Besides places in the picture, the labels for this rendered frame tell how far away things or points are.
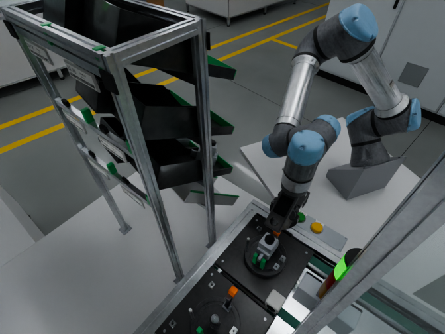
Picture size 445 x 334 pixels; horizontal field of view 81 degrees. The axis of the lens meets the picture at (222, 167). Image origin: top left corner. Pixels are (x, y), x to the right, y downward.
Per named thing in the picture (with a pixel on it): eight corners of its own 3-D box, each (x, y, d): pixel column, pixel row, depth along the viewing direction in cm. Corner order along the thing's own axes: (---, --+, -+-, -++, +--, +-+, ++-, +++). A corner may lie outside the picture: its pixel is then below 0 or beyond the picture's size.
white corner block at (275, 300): (271, 292, 80) (273, 287, 77) (284, 302, 78) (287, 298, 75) (263, 305, 78) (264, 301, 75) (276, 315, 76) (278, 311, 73)
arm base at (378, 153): (372, 158, 121) (367, 138, 120) (399, 158, 106) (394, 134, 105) (343, 166, 118) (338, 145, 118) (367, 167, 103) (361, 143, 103)
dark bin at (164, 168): (205, 152, 90) (212, 133, 86) (230, 173, 83) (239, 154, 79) (129, 162, 70) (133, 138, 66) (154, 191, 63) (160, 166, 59)
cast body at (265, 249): (266, 238, 85) (269, 226, 80) (278, 246, 83) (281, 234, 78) (251, 257, 80) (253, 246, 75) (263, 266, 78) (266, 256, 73)
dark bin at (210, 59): (199, 61, 67) (207, 30, 63) (234, 80, 60) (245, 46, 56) (82, 37, 47) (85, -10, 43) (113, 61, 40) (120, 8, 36)
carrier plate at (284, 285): (255, 217, 99) (255, 213, 98) (312, 254, 89) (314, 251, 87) (214, 264, 86) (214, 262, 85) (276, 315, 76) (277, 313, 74)
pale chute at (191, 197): (211, 185, 105) (216, 176, 104) (233, 205, 98) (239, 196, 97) (160, 177, 82) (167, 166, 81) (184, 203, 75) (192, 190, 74)
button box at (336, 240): (292, 215, 105) (295, 207, 101) (342, 246, 96) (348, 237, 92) (283, 227, 102) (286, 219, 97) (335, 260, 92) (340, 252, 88)
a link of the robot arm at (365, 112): (357, 140, 120) (351, 112, 119) (389, 134, 109) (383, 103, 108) (344, 145, 112) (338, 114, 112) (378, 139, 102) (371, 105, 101)
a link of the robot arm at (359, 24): (385, 120, 111) (318, 17, 87) (428, 111, 100) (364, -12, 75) (381, 142, 107) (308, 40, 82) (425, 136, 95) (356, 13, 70)
